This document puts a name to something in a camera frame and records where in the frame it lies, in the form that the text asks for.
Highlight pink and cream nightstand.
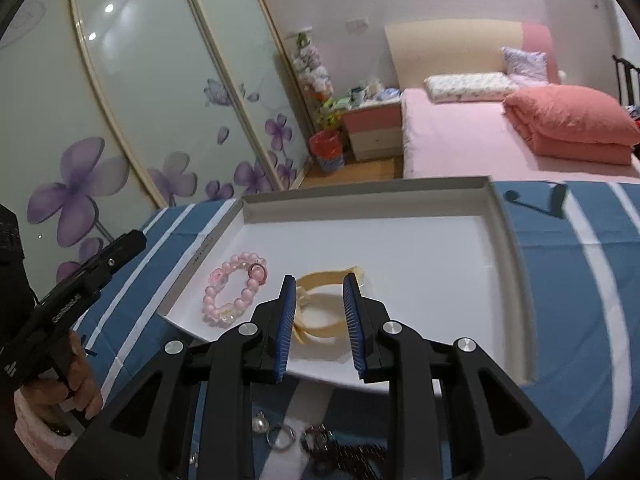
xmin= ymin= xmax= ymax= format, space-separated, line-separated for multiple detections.
xmin=340 ymin=99 xmax=404 ymax=162

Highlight small silver ring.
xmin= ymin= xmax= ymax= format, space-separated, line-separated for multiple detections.
xmin=265 ymin=422 xmax=297 ymax=450

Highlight trash bin with red bag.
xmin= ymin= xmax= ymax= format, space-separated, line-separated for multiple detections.
xmin=308 ymin=130 xmax=346 ymax=174

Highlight folded salmon quilt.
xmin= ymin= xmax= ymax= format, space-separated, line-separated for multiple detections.
xmin=502 ymin=83 xmax=640 ymax=165

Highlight bed with pink sheet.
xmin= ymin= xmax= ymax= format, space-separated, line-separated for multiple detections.
xmin=400 ymin=84 xmax=640 ymax=182

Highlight white floral pillow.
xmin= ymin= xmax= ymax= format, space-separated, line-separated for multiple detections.
xmin=423 ymin=72 xmax=516 ymax=105

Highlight floral sliding door wardrobe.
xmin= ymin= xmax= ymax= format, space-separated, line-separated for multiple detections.
xmin=0 ymin=0 xmax=312 ymax=283

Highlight blue striped blanket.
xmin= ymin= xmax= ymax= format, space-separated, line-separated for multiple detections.
xmin=74 ymin=177 xmax=640 ymax=480

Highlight dark red bead bracelet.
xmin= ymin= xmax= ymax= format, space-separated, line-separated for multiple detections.
xmin=320 ymin=439 xmax=389 ymax=480

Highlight cream and pink headboard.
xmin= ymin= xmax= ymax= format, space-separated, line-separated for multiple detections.
xmin=383 ymin=19 xmax=562 ymax=89

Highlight dark wooden chair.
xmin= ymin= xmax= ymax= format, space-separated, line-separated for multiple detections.
xmin=612 ymin=54 xmax=640 ymax=107

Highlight white cardboard box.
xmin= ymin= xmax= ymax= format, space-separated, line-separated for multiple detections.
xmin=155 ymin=176 xmax=539 ymax=391

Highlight purple floral pillow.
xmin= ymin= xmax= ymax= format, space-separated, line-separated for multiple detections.
xmin=501 ymin=46 xmax=549 ymax=86

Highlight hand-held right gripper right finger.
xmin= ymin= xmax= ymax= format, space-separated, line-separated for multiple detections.
xmin=342 ymin=272 xmax=586 ymax=480

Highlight person's left hand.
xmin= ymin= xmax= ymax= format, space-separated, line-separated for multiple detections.
xmin=24 ymin=331 xmax=104 ymax=420

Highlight stack of plush toys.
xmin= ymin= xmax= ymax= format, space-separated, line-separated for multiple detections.
xmin=291 ymin=31 xmax=334 ymax=97

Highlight yellow bangle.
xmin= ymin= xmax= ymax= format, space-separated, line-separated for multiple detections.
xmin=292 ymin=267 xmax=369 ymax=349

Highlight pink bead bracelet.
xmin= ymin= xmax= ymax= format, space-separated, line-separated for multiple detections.
xmin=202 ymin=253 xmax=269 ymax=329

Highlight yellow green artificial flowers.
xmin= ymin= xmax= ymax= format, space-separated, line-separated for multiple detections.
xmin=319 ymin=94 xmax=347 ymax=132

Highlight person's left forearm pink sleeve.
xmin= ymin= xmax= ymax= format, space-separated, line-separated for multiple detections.
xmin=14 ymin=389 xmax=82 ymax=462

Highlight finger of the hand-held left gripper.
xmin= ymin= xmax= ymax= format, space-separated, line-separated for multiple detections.
xmin=79 ymin=229 xmax=147 ymax=292

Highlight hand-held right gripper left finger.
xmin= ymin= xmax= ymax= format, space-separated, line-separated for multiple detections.
xmin=55 ymin=274 xmax=301 ymax=480

